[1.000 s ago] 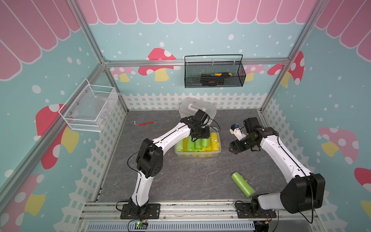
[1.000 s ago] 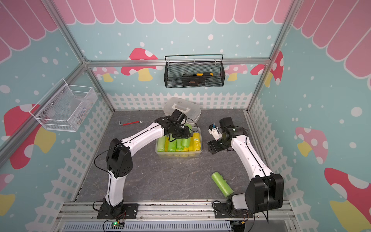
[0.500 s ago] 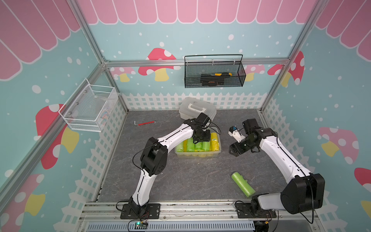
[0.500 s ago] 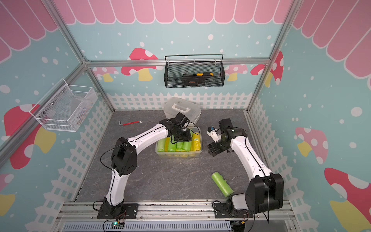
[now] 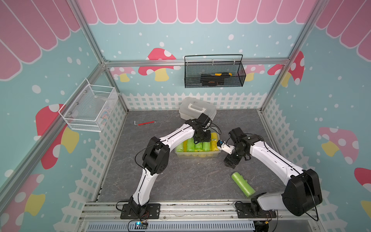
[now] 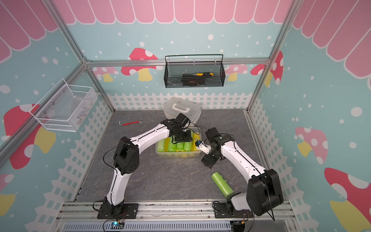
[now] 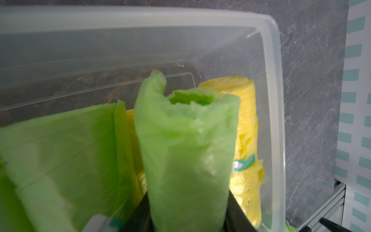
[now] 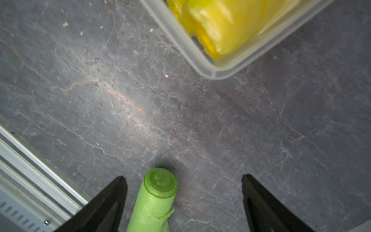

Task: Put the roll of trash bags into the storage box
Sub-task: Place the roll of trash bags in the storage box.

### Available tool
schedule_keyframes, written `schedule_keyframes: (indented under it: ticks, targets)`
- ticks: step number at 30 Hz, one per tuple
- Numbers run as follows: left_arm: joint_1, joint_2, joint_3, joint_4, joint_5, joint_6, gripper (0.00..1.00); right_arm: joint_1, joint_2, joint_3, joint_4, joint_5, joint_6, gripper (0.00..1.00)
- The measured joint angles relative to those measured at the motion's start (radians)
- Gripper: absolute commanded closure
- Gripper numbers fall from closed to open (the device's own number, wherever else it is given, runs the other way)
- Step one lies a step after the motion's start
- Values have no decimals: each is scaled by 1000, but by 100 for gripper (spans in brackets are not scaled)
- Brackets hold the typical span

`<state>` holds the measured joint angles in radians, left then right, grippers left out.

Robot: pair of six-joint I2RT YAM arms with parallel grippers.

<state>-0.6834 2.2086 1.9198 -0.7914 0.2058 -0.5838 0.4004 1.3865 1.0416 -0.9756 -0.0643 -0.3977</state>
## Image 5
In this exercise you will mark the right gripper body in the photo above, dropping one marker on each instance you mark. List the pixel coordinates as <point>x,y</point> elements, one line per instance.
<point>235,157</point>

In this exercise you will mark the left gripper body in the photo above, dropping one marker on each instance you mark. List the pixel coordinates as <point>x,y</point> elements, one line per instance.
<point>204,136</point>

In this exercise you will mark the yellow roll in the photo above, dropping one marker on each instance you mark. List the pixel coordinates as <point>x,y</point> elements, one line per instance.
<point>214,140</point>

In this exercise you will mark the clear plastic storage box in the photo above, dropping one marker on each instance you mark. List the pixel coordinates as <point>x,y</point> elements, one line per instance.
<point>199,155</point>

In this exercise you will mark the light green roll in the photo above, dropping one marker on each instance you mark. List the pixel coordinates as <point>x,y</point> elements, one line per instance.
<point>180,148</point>

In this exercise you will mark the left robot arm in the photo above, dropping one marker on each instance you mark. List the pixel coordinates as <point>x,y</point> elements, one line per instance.
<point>156,157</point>

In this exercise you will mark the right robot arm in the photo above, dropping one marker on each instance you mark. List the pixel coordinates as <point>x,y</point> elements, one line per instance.
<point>302,187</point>

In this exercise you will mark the black tool in basket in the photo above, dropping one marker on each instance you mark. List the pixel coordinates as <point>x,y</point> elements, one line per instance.
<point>211,80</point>

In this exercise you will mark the yellow black screwdriver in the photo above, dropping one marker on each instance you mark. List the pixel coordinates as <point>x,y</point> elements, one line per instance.
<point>222,74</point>

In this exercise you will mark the small circuit board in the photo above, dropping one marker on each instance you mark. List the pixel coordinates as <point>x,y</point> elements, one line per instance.
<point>140,225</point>

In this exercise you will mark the white lidded case with handle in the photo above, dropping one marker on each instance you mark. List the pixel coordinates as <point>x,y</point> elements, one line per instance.
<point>192,108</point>

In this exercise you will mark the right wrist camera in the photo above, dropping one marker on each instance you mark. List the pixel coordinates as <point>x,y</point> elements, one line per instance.
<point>223,146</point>

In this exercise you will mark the red handled hex key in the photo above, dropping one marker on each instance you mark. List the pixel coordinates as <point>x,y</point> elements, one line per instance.
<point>144,123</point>

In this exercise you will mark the black wire mesh basket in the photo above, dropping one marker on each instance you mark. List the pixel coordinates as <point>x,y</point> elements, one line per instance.
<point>196,65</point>

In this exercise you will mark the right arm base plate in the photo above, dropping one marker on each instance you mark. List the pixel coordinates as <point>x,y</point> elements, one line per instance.
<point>245,210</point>

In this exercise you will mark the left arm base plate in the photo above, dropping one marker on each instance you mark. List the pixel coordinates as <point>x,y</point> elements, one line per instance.
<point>150,211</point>

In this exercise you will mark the white wire basket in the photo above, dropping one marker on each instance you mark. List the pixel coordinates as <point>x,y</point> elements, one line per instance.
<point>90,107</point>

